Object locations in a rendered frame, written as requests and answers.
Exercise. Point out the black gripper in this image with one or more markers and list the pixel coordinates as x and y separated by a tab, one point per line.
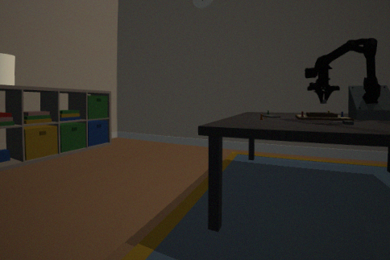
323	84

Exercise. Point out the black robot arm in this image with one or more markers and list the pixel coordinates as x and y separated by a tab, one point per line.
370	83

